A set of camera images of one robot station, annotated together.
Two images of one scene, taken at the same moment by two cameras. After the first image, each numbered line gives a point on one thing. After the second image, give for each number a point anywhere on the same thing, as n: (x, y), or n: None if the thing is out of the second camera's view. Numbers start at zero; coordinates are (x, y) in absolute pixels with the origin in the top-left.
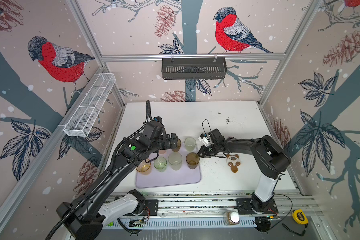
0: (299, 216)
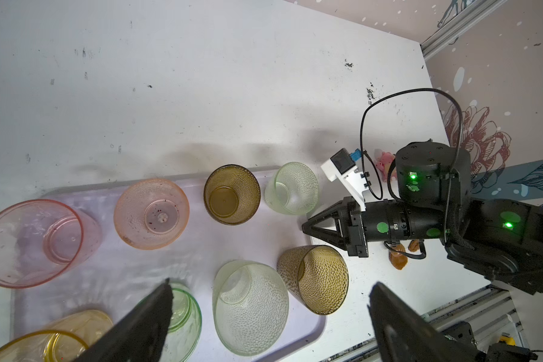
0: (509, 341)
